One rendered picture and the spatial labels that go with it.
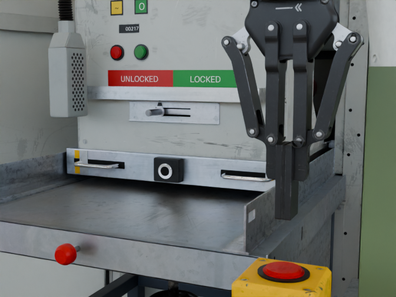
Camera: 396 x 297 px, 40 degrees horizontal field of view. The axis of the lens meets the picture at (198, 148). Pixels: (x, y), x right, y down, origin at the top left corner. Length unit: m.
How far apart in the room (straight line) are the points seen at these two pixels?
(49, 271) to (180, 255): 1.09
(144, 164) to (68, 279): 0.73
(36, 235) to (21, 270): 0.99
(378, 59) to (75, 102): 0.62
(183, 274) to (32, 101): 0.80
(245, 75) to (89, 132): 0.78
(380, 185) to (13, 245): 0.61
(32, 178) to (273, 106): 0.79
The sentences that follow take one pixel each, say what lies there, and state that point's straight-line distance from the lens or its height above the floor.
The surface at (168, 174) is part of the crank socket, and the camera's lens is 1.12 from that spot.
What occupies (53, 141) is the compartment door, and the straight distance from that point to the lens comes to 1.50.
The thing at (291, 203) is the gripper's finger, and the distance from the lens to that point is 0.51.
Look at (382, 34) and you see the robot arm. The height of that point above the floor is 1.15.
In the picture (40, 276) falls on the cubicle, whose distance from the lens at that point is 1.88.
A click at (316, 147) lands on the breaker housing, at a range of 1.33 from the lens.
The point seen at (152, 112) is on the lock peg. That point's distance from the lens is 1.11.
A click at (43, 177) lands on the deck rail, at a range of 1.24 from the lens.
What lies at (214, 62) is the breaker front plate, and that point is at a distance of 1.10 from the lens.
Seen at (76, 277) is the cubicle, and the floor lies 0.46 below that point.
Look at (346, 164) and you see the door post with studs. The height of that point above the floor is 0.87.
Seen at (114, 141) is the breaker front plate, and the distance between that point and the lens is 1.22.
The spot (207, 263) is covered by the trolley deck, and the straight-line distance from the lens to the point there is 0.78.
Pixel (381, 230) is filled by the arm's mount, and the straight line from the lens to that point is 0.64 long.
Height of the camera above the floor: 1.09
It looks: 7 degrees down
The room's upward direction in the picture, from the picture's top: straight up
